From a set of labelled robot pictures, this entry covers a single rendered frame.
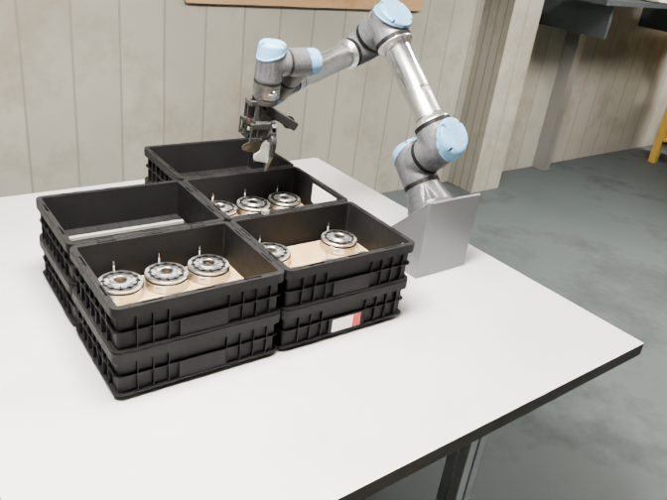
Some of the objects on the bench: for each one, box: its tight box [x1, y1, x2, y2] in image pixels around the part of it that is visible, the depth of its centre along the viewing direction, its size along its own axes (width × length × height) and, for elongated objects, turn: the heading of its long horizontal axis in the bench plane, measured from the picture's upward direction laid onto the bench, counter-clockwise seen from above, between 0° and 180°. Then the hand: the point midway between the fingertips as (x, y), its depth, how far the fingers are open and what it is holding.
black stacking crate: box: [273, 279, 408, 348], centre depth 179 cm, size 40×30×12 cm
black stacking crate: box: [72, 290, 280, 397], centre depth 157 cm, size 40×30×12 cm
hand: (262, 162), depth 192 cm, fingers open, 5 cm apart
